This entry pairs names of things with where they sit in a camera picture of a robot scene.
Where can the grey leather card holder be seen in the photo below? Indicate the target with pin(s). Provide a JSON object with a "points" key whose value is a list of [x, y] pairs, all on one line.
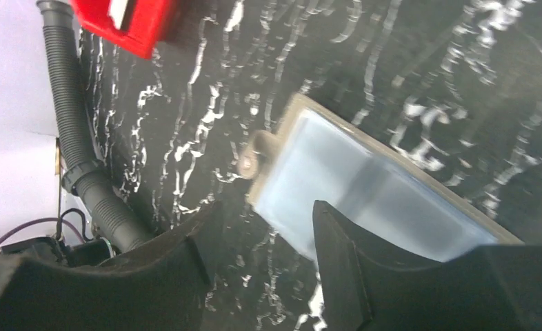
{"points": [[317, 156]]}

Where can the stack of credit cards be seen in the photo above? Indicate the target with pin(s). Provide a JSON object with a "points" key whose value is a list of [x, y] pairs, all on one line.
{"points": [[120, 12]]}

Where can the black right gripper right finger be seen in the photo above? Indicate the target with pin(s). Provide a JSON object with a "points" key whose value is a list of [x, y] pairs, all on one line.
{"points": [[370, 284]]}

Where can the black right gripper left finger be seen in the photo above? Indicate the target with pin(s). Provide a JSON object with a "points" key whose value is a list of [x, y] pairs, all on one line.
{"points": [[161, 285]]}

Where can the red plastic bin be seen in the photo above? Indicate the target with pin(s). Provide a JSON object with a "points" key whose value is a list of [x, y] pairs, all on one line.
{"points": [[147, 24]]}

